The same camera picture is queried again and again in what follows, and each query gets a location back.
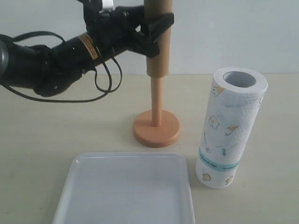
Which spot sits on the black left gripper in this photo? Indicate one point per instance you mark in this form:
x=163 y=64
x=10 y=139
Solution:
x=113 y=29

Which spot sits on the brown cardboard tube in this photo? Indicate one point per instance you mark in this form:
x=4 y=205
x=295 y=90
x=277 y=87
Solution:
x=158 y=66

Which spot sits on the patterned paper towel roll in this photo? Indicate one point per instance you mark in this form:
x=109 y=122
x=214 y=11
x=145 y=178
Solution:
x=235 y=98

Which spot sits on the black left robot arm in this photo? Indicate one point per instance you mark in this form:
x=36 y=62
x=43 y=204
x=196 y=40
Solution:
x=47 y=71

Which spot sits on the wooden paper towel holder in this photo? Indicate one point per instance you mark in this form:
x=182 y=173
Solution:
x=156 y=127

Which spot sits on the white plastic tray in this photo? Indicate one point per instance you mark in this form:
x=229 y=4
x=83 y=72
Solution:
x=126 y=188

